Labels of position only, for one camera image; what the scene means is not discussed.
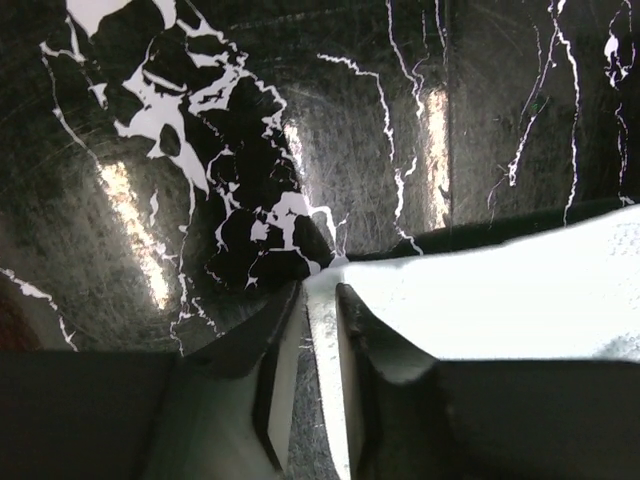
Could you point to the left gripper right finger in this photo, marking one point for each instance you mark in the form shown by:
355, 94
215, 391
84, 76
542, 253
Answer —
411, 416

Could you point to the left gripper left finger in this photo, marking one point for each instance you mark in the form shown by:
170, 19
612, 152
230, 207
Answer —
222, 412

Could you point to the white towel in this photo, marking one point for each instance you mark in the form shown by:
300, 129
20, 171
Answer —
570, 293

